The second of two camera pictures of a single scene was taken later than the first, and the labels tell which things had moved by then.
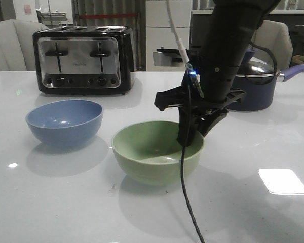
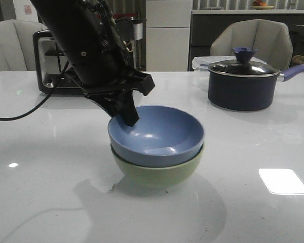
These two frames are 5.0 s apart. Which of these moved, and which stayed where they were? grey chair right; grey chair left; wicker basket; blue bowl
Moved: blue bowl
Stayed: wicker basket; grey chair left; grey chair right
